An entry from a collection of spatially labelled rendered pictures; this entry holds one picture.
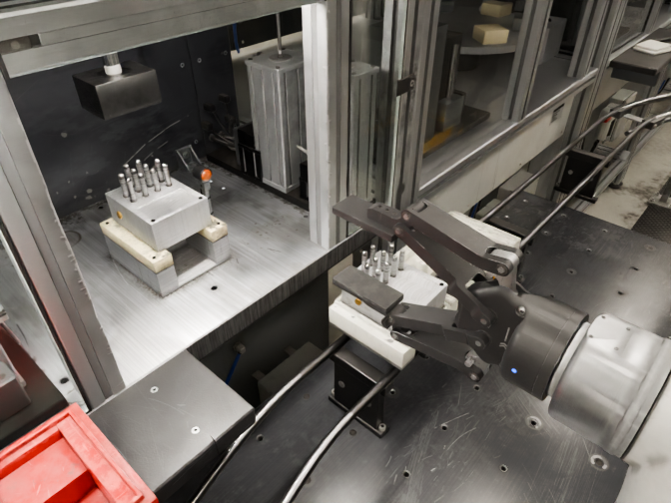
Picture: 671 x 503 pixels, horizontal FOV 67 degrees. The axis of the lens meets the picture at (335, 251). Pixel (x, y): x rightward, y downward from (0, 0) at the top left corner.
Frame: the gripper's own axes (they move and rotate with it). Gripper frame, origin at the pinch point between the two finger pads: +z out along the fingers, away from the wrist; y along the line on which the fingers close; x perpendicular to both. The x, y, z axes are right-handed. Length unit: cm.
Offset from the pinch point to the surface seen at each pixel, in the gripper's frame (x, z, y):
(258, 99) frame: -25, 44, -3
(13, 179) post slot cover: 20.8, 21.5, 8.6
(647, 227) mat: -221, -2, -111
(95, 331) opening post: 19.4, 21.4, -11.0
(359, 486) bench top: -0.6, -0.9, -44.5
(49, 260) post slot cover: 20.8, 21.5, -0.2
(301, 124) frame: -29.6, 38.0, -7.7
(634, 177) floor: -271, 18, -112
